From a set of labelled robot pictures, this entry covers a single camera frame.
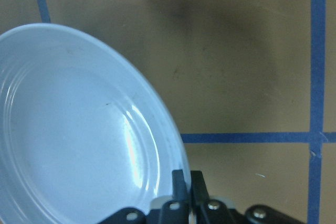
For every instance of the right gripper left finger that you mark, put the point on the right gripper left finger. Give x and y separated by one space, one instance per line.
180 190

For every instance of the blue plate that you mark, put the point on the blue plate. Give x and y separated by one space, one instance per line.
83 134

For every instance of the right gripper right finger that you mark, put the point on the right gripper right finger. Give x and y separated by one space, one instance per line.
199 193

